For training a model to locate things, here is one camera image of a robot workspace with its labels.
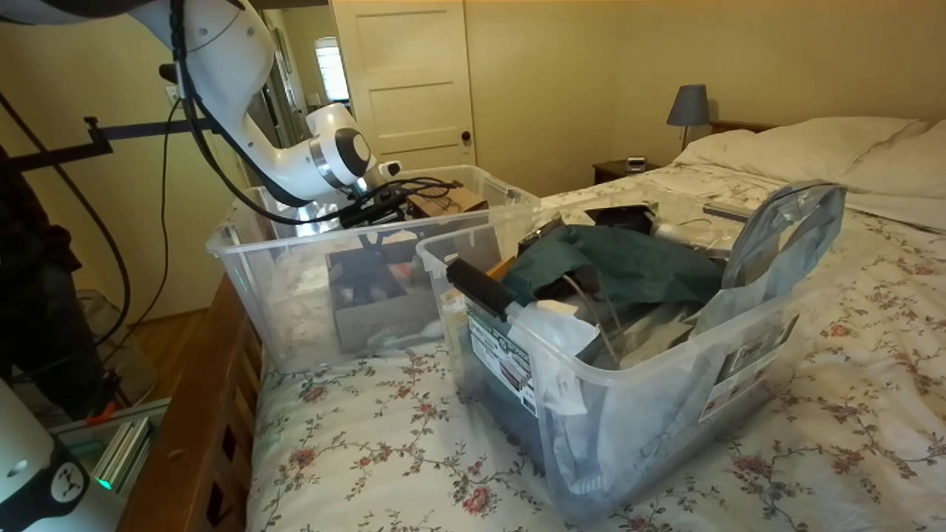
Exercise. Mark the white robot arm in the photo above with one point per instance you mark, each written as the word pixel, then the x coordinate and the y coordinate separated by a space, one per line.
pixel 237 61

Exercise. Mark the dark wooden headboard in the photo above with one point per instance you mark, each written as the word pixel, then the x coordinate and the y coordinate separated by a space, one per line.
pixel 740 126

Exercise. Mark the dark wooden nightstand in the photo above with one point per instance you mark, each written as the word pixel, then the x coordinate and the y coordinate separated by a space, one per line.
pixel 616 169

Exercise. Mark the clear crate with printed label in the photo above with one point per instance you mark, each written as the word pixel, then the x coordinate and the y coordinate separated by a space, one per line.
pixel 631 425

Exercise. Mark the black stereo camera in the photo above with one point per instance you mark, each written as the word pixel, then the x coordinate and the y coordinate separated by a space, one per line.
pixel 171 75

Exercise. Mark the clear plastic storage crate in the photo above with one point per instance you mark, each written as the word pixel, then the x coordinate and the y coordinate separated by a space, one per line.
pixel 285 282

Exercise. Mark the black flat case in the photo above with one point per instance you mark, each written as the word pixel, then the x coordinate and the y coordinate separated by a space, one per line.
pixel 623 218

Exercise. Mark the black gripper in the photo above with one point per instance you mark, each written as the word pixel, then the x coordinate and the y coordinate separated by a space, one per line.
pixel 400 202

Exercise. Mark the floral print bedsheet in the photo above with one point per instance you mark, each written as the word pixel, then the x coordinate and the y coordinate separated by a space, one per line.
pixel 394 463

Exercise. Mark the wooden bed footboard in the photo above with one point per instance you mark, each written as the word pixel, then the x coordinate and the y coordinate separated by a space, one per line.
pixel 189 434

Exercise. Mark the black bulky equipment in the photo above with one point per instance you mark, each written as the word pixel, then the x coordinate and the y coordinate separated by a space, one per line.
pixel 39 296

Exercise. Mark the bright window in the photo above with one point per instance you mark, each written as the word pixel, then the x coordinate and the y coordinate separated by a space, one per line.
pixel 332 70

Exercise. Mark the grey clear zip bag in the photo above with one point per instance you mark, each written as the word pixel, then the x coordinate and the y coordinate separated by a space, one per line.
pixel 780 246

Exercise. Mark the white plastic package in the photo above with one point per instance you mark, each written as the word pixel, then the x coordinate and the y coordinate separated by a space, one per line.
pixel 552 327

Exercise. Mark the dark green cloth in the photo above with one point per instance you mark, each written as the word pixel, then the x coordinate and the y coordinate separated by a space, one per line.
pixel 631 268

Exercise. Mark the grey table lamp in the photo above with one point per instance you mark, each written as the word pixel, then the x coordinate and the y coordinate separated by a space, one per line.
pixel 688 104

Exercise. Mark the silver aluminium frame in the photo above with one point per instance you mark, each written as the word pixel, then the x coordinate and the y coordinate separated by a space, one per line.
pixel 122 447

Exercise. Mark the white device with green light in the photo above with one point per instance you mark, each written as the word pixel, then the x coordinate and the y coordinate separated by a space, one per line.
pixel 20 454

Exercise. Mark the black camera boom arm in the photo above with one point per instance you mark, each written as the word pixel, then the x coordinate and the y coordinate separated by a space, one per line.
pixel 150 129

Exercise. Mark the brown cardboard piece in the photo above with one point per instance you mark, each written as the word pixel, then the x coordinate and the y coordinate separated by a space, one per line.
pixel 461 199

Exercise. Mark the brown cardboard box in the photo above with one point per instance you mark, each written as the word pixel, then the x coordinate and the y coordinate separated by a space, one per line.
pixel 381 321

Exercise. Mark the white pillow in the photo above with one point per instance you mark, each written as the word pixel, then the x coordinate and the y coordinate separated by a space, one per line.
pixel 903 178
pixel 789 149

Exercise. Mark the black cylinder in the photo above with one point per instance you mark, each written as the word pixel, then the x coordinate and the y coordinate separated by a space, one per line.
pixel 478 286

